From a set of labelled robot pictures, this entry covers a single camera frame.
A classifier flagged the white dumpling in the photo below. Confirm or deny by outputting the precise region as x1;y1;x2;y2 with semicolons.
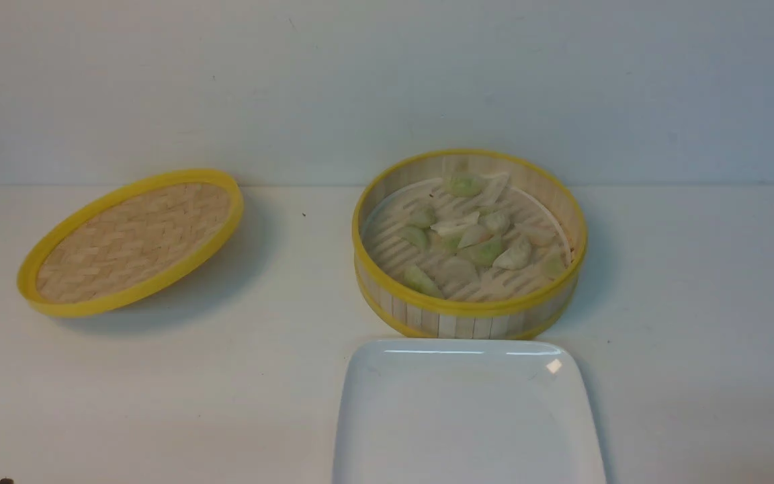
457;224;492;250
438;256;480;284

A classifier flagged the yellow rimmed bamboo steamer basket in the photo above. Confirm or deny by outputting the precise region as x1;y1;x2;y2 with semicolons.
352;149;589;339

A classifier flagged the yellow rimmed woven steamer lid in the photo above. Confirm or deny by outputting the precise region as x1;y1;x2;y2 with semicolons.
16;169;245;318

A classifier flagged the pale green dumpling far right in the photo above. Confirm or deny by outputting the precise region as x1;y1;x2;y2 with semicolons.
540;252;568;280

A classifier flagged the white square ceramic plate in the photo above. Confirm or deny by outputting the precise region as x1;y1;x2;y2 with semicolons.
332;338;606;483

